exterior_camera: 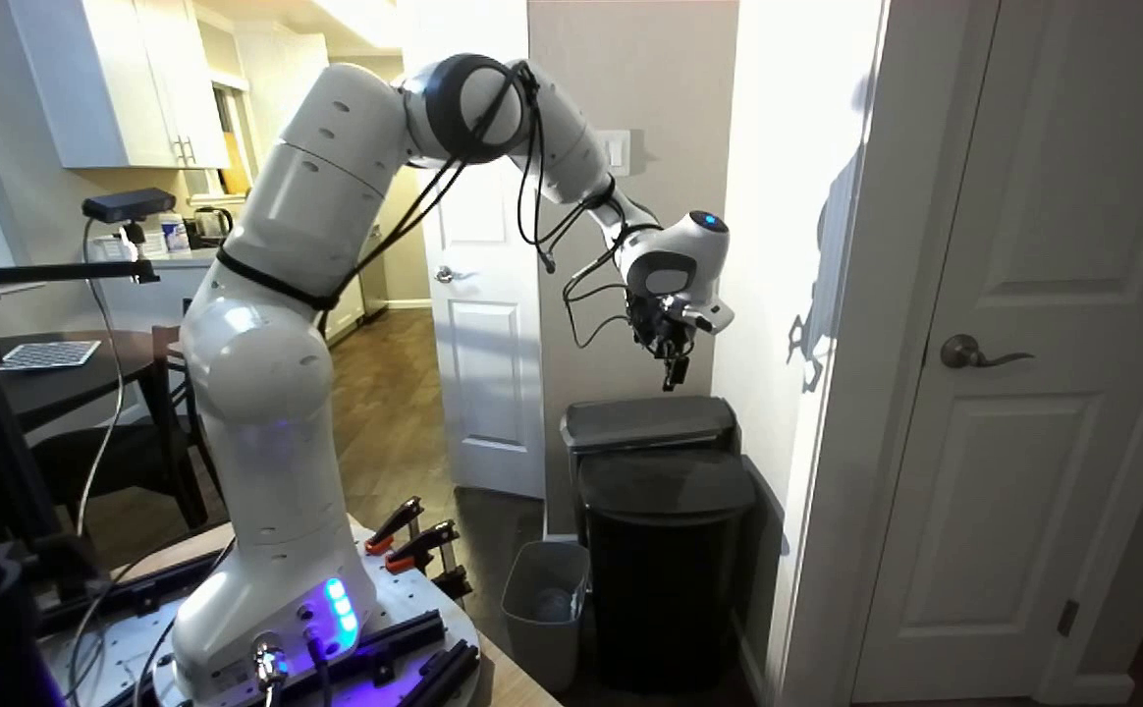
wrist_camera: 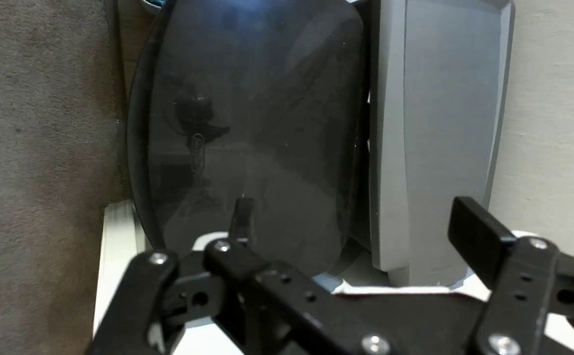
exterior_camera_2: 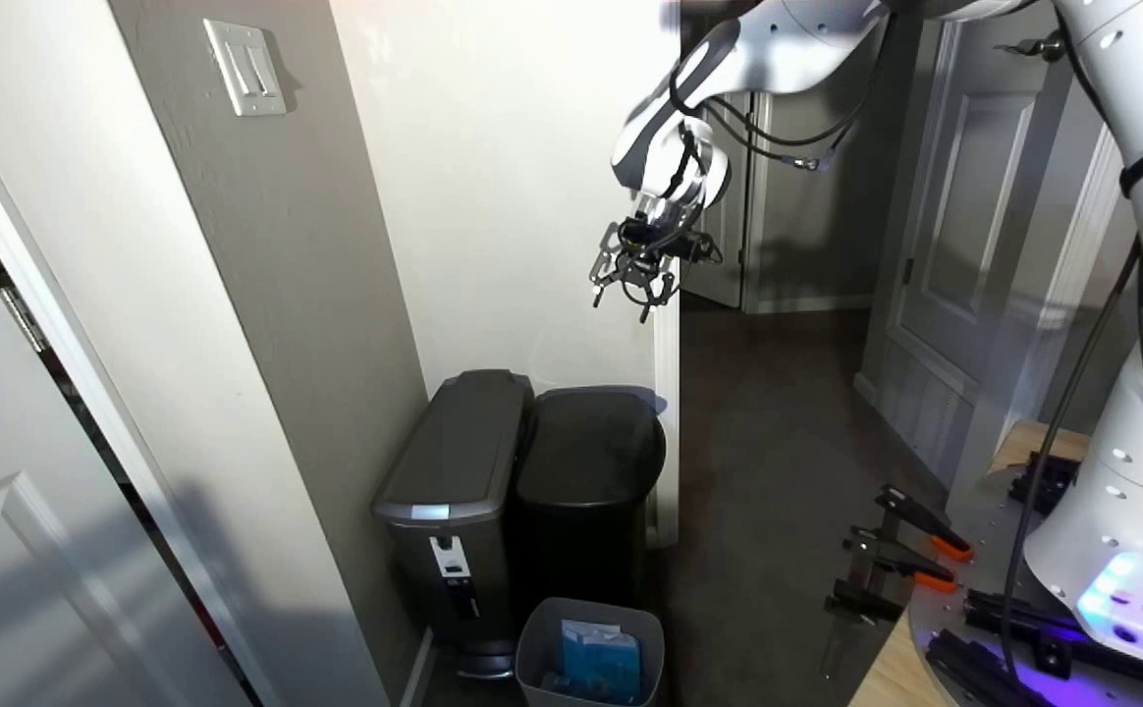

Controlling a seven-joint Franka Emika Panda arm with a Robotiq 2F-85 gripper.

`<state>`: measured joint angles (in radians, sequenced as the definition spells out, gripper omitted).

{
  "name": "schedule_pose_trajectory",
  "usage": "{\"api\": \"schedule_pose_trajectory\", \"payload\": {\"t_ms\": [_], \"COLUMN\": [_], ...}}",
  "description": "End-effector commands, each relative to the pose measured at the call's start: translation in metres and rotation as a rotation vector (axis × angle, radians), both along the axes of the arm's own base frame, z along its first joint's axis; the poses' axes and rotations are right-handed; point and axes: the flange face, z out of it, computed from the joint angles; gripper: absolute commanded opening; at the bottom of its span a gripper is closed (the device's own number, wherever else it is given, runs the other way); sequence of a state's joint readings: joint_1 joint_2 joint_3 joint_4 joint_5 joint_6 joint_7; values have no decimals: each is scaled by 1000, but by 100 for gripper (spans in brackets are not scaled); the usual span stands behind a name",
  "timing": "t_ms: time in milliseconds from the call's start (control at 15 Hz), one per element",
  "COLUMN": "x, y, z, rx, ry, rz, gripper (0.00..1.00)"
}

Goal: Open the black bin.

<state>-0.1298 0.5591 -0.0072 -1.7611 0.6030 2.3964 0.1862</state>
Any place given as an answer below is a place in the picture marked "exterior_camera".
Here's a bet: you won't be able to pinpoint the black lidded trash bin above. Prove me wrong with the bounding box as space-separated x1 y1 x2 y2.
573 447 765 696

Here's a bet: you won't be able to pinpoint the white panel door with lever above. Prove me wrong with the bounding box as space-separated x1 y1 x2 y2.
849 0 1143 707

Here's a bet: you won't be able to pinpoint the orange black clamp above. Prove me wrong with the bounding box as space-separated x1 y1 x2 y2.
366 490 427 558
381 518 463 579

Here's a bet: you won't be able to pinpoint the small gray wastebasket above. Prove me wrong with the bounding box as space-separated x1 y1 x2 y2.
499 537 598 696

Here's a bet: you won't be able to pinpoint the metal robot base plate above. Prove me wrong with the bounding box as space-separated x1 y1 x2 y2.
37 523 494 707

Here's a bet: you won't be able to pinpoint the white light switch plate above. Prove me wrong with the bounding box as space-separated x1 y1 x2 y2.
598 128 638 180

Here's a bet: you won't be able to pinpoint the metal door lever handle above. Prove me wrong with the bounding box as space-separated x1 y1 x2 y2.
938 331 1036 379

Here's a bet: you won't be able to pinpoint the gray tablet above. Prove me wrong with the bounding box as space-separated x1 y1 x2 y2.
0 334 105 379

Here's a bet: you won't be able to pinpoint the black aluminium rail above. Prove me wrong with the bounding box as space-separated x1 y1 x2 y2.
315 604 452 689
392 637 488 707

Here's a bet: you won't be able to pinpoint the white hanging cable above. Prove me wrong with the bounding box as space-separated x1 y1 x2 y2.
70 211 139 541

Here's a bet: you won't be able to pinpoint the white upper kitchen cabinets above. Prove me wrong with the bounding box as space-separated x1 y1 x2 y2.
6 0 346 175

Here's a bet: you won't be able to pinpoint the black camera stand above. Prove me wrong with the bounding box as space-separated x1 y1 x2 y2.
0 171 164 634

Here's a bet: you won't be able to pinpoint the black kettle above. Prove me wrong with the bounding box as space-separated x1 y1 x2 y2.
180 202 240 253

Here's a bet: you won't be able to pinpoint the dark wooden table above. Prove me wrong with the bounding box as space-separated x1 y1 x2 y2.
0 327 227 536

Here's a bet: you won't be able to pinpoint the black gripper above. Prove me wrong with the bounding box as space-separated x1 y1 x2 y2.
624 286 706 397

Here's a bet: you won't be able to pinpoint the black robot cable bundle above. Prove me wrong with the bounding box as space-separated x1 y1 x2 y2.
311 57 663 350

